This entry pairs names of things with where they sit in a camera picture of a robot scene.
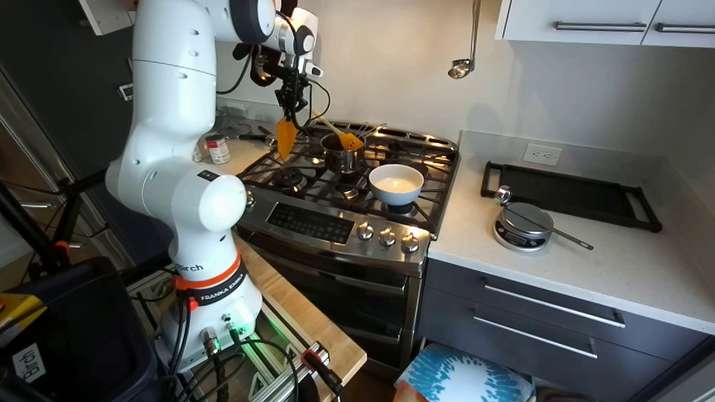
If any black bin with label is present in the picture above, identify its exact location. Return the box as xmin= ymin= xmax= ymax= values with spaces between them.
xmin=0 ymin=257 xmax=162 ymax=402

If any blue white patterned box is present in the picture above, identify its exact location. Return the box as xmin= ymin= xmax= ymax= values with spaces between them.
xmin=393 ymin=342 xmax=539 ymax=402

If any black rectangular tray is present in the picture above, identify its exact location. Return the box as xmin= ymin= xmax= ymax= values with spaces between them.
xmin=477 ymin=158 xmax=665 ymax=236

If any white wall outlet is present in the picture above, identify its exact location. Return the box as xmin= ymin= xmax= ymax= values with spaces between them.
xmin=521 ymin=139 xmax=565 ymax=167

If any black tripod stand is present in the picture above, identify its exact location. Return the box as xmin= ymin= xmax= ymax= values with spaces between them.
xmin=0 ymin=165 xmax=110 ymax=272

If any stainless steel gas stove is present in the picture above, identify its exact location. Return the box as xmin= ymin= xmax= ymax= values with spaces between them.
xmin=231 ymin=122 xmax=462 ymax=376

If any white wall cabinet door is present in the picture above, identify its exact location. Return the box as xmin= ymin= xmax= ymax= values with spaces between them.
xmin=642 ymin=0 xmax=715 ymax=51
xmin=495 ymin=0 xmax=661 ymax=47

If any white bowl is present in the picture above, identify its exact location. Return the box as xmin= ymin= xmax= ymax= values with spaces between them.
xmin=367 ymin=164 xmax=427 ymax=210

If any grey base drawer cabinet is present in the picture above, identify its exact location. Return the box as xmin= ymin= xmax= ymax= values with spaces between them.
xmin=414 ymin=257 xmax=710 ymax=402

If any yellow spatula wooden handle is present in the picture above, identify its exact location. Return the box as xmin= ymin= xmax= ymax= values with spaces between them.
xmin=311 ymin=110 xmax=368 ymax=155

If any small jar red lid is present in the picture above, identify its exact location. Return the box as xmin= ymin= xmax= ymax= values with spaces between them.
xmin=204 ymin=135 xmax=235 ymax=167

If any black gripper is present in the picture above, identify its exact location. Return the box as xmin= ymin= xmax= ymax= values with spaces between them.
xmin=258 ymin=42 xmax=327 ymax=127

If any small steel pot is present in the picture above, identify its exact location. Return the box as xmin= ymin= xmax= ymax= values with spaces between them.
xmin=320 ymin=133 xmax=368 ymax=176

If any orange cloth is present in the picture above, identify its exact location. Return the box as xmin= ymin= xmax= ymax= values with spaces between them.
xmin=273 ymin=116 xmax=302 ymax=164

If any wooden robot mounting board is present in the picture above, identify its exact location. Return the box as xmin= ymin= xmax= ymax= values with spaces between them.
xmin=228 ymin=232 xmax=371 ymax=387

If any round steel lid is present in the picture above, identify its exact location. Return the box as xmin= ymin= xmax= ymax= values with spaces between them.
xmin=491 ymin=184 xmax=596 ymax=254

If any hanging metal ladle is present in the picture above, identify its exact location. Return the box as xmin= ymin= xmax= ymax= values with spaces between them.
xmin=444 ymin=0 xmax=484 ymax=81

